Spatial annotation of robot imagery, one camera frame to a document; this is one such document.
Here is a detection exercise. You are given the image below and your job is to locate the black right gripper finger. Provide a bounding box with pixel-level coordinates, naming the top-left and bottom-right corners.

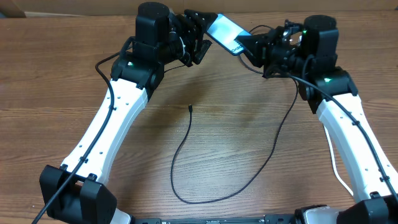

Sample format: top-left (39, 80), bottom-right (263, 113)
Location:
top-left (243, 50), bottom-right (264, 68)
top-left (235, 34), bottom-right (267, 52)

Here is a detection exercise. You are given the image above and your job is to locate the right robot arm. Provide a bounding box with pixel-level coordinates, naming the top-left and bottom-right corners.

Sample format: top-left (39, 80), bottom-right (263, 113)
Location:
top-left (236, 15), bottom-right (397, 223)

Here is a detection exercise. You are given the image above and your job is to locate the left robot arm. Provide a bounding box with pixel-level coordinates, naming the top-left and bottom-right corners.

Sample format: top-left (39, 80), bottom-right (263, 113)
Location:
top-left (39, 2), bottom-right (218, 223)

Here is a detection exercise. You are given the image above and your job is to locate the white power strip cord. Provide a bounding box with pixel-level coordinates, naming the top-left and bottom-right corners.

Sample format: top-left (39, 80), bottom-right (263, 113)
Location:
top-left (323, 124), bottom-right (355, 197)

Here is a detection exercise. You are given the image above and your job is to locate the black USB charging cable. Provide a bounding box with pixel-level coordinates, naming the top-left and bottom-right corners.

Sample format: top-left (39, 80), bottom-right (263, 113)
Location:
top-left (170, 24), bottom-right (300, 205)

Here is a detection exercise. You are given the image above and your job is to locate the blue screen smartphone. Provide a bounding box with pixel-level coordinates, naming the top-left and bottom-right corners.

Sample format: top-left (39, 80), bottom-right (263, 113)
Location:
top-left (206, 14), bottom-right (251, 56)

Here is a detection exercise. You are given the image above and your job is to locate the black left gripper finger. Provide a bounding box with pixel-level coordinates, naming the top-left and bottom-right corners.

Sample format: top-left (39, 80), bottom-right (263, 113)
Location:
top-left (193, 40), bottom-right (212, 65)
top-left (184, 9), bottom-right (218, 31)

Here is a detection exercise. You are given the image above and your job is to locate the brown cardboard backdrop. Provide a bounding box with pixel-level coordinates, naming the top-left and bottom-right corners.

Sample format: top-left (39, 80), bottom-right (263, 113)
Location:
top-left (1, 0), bottom-right (397, 17)

